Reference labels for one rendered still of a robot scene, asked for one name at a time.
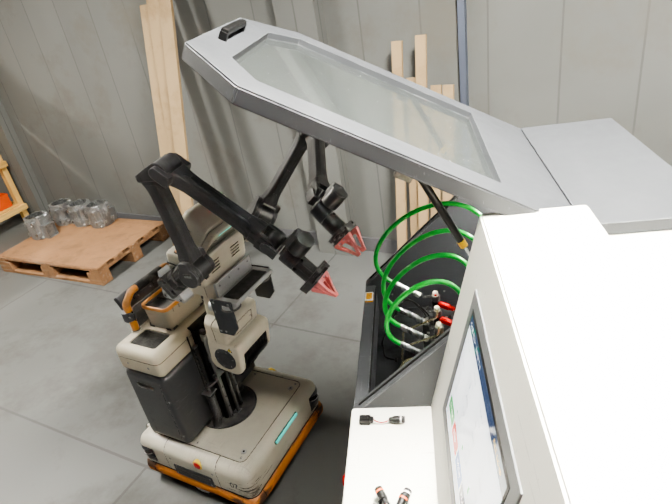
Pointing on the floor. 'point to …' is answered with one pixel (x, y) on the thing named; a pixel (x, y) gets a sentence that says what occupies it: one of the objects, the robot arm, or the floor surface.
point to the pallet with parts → (79, 241)
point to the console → (568, 360)
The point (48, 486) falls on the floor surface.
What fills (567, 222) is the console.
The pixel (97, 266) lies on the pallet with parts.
